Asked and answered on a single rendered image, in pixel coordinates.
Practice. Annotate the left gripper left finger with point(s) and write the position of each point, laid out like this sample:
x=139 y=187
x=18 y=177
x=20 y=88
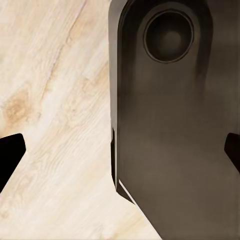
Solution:
x=12 y=149

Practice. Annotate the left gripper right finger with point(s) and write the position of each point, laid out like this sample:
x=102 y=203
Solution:
x=232 y=149

